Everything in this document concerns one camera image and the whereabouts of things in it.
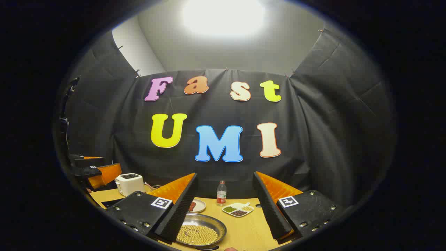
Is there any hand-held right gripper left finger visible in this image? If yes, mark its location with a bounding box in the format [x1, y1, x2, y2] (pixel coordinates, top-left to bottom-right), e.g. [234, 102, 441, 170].
[105, 173, 198, 243]

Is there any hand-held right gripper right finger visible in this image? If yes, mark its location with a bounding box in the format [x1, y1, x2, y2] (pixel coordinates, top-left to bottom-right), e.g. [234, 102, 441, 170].
[253, 171, 345, 241]

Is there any soybeans pile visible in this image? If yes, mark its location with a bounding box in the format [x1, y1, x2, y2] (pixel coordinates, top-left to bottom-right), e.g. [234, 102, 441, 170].
[177, 225, 219, 245]

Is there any stainless steel pot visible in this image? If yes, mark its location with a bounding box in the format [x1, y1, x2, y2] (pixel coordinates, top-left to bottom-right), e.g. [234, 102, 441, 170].
[176, 213, 227, 251]

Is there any black induction cooktop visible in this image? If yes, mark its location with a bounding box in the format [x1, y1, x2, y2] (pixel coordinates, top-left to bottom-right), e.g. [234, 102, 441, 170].
[100, 198, 123, 210]

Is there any round white plate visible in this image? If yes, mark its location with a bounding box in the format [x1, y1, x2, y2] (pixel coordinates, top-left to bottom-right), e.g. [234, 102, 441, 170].
[189, 199, 207, 213]

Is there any white divided plate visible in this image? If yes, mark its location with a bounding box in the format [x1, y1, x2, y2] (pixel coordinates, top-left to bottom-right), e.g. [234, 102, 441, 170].
[222, 202, 254, 217]

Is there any clear plastic water bottle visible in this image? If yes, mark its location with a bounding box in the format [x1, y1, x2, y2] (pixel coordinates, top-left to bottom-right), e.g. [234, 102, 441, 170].
[216, 180, 227, 206]

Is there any dark pole with clamp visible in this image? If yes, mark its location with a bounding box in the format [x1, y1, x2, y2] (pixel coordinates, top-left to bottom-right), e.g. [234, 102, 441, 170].
[57, 77, 80, 157]

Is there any white toaster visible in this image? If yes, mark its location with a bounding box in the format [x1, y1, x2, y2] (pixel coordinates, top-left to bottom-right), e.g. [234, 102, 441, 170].
[115, 173, 145, 197]

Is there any black backdrop cloth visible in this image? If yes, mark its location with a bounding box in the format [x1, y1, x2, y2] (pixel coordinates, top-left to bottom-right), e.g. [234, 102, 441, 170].
[57, 30, 396, 210]

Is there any ceiling light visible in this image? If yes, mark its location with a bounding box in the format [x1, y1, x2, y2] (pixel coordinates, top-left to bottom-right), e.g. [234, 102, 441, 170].
[181, 0, 265, 37]

